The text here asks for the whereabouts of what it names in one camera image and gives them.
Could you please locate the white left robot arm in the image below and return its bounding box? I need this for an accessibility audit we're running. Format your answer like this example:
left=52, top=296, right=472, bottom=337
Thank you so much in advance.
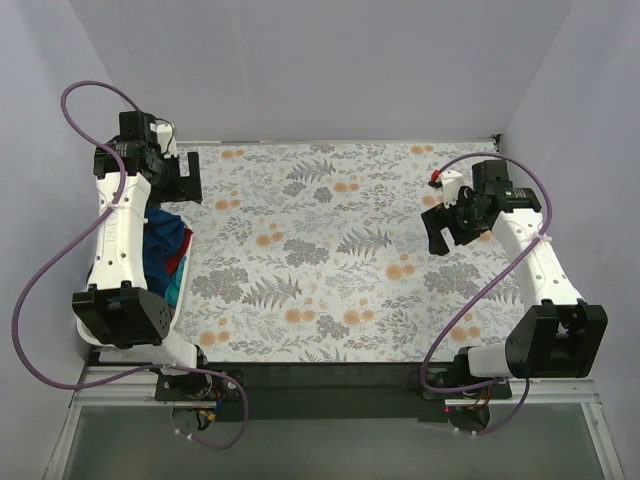
left=72, top=110, right=213, bottom=400

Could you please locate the white plastic laundry basket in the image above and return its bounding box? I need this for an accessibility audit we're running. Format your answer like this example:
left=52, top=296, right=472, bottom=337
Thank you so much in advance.
left=76, top=235, right=193, bottom=348

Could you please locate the dark blue t shirt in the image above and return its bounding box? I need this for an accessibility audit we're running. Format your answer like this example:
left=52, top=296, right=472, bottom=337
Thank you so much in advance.
left=143, top=207, right=186, bottom=296

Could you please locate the red t shirt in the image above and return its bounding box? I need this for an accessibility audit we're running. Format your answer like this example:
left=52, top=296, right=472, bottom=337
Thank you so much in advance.
left=165, top=227, right=193, bottom=275

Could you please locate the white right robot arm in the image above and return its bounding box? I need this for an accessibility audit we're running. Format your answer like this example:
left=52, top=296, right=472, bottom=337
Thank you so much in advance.
left=418, top=152, right=608, bottom=398

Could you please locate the teal t shirt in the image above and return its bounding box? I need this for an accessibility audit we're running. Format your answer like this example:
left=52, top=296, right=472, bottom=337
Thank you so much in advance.
left=164, top=277, right=181, bottom=308

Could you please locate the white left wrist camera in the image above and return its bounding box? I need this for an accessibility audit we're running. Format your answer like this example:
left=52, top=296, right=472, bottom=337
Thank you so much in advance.
left=156, top=122, right=177, bottom=157

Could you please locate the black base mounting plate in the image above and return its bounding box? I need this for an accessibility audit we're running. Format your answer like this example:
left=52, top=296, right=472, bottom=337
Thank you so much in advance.
left=153, top=363, right=514, bottom=426

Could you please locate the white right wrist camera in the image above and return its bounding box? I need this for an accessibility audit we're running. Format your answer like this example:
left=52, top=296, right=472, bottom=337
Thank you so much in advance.
left=429, top=170, right=465, bottom=208

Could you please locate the aluminium frame rail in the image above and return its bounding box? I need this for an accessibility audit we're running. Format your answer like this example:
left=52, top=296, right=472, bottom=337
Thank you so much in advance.
left=71, top=366, right=600, bottom=407

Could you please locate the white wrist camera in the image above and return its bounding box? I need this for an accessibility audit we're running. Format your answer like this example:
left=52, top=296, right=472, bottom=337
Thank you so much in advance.
left=429, top=170, right=465, bottom=208
left=156, top=122, right=177, bottom=157

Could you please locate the floral patterned table cloth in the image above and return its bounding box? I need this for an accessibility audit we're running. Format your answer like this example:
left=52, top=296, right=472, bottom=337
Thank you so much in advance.
left=169, top=142, right=524, bottom=362

